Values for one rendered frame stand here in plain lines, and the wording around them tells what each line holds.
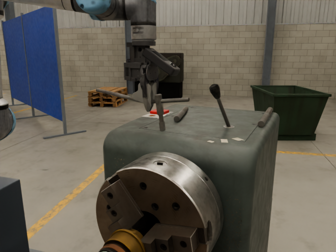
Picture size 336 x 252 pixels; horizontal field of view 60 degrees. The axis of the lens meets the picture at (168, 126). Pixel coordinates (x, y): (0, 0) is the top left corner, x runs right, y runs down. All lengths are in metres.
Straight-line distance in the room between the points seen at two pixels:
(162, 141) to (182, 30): 9.99
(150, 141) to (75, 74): 11.38
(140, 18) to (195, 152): 0.40
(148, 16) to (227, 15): 9.89
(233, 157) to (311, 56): 10.21
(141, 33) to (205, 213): 0.52
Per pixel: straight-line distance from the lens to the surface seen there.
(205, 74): 10.67
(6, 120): 1.10
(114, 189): 0.71
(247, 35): 10.64
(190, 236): 0.66
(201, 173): 0.75
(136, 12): 0.88
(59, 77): 5.59
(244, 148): 0.79
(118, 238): 0.65
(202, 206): 0.68
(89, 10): 0.76
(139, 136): 0.89
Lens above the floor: 1.50
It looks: 14 degrees down
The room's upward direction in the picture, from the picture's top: straight up
